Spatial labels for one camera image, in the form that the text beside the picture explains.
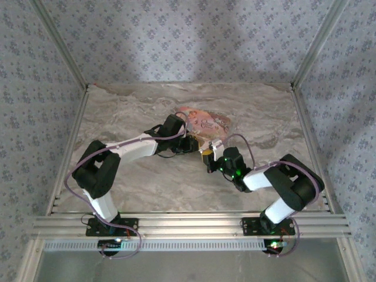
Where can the pink snack bag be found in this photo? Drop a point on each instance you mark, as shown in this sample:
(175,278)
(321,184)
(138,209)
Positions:
(210,123)

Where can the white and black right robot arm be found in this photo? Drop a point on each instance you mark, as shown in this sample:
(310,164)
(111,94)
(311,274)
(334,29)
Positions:
(288,185)

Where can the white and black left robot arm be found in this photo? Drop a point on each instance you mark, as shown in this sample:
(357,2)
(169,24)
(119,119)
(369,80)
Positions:
(100,179)

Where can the right controller board with LED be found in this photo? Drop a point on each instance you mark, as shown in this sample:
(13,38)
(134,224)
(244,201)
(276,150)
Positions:
(274,245)

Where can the controller board with led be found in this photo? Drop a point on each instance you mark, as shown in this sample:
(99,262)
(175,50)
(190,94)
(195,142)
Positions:
(111,243)
(274,245)

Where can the left controller board with LED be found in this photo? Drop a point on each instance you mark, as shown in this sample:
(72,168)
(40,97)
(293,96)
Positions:
(111,243)

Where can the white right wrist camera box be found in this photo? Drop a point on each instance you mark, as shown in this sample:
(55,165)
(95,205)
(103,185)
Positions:
(216,148)

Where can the aluminium front mounting rail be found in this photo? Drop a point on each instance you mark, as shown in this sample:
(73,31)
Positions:
(191,224)

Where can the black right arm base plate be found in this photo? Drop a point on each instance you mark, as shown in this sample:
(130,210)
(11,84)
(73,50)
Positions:
(252,227)

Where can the aluminium side frame rail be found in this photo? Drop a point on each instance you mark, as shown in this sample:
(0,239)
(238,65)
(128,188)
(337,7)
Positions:
(69,147)
(312,147)

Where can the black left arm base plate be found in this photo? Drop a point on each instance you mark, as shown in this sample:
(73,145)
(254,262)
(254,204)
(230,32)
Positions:
(129,227)

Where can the aluminium corner frame post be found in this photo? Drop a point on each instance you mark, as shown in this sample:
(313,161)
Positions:
(318,44)
(60,47)

